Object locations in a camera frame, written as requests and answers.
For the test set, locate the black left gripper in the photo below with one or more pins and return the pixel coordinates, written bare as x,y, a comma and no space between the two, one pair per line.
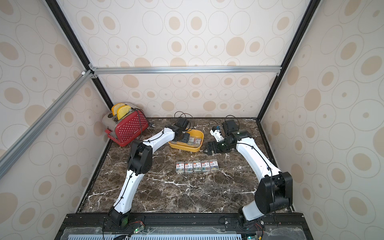
186,137

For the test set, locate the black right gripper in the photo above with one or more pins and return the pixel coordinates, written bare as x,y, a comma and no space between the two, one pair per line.
215,147

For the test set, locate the clear paper clip box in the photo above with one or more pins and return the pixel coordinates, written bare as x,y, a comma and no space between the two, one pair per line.
197,166
180,167
206,166
189,167
214,165

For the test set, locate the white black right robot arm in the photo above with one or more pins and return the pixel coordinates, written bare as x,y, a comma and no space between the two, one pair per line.
275,189

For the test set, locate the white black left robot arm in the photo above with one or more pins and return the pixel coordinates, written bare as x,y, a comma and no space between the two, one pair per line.
139,163

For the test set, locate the yellow plastic storage tray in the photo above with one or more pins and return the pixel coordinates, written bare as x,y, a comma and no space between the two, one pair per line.
194,145

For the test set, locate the red polka dot toaster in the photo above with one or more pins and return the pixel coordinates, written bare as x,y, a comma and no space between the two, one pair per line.
127,129

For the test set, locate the yellow toast slice right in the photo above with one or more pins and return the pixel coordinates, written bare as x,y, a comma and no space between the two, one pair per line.
122,111

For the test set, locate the yellow toast slice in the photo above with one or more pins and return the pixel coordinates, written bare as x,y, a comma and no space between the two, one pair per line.
122,111
116,107

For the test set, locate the yellow toast slice left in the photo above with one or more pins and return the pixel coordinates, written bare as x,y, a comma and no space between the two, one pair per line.
116,107

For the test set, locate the horizontal aluminium frame bar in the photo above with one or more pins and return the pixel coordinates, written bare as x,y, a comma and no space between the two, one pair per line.
186,70

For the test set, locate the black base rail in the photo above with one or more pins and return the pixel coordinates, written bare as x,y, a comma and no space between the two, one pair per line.
183,226

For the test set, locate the diagonal aluminium frame bar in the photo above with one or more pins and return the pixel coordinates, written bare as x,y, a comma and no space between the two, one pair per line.
9,158

